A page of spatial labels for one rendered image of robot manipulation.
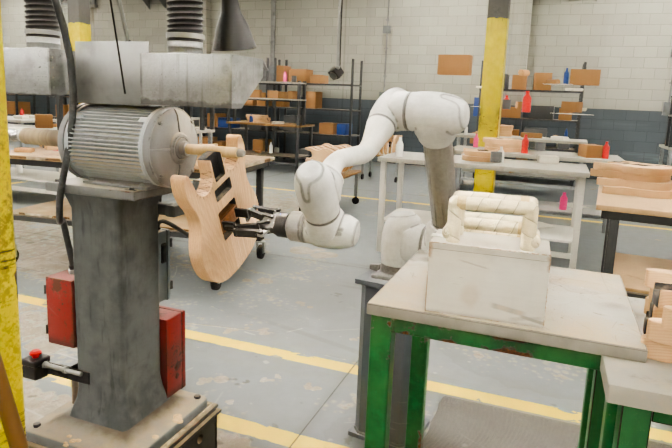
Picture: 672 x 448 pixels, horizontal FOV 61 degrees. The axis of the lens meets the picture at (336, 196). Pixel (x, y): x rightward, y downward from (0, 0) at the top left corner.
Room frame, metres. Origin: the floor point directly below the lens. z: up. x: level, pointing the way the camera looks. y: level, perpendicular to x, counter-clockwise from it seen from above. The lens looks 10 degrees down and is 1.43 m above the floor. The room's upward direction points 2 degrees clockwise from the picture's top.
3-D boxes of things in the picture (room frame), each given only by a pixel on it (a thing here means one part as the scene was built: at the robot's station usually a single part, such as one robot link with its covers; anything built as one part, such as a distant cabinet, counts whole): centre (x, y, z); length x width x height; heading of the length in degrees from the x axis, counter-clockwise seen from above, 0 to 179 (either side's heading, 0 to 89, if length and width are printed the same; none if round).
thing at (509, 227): (1.44, -0.41, 1.12); 0.20 x 0.03 x 0.03; 72
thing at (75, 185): (1.88, 0.74, 1.11); 0.36 x 0.24 x 0.04; 69
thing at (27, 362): (1.83, 0.94, 0.46); 0.25 x 0.07 x 0.08; 69
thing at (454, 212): (1.31, -0.28, 1.15); 0.03 x 0.03 x 0.09
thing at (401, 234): (2.30, -0.28, 0.87); 0.18 x 0.16 x 0.22; 64
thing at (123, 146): (1.86, 0.67, 1.25); 0.41 x 0.27 x 0.26; 69
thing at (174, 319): (2.03, 0.68, 0.49); 0.25 x 0.12 x 0.37; 69
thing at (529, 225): (1.26, -0.44, 1.15); 0.03 x 0.03 x 0.09
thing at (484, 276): (1.33, -0.37, 1.02); 0.27 x 0.15 x 0.17; 73
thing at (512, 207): (1.29, -0.36, 1.20); 0.20 x 0.03 x 0.03; 72
